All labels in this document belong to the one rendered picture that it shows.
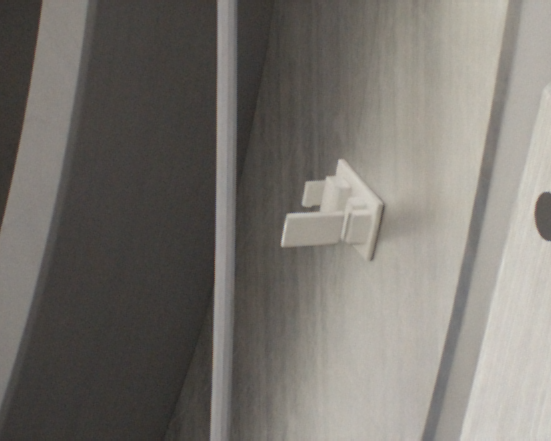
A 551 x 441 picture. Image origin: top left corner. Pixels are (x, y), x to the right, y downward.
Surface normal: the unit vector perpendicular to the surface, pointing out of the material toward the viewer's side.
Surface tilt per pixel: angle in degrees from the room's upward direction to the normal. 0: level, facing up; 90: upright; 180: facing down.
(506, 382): 90
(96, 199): 119
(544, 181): 90
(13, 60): 64
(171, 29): 111
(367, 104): 90
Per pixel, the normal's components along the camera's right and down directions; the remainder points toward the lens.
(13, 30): 0.40, -0.33
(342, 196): 0.42, 0.49
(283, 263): -0.89, 0.06
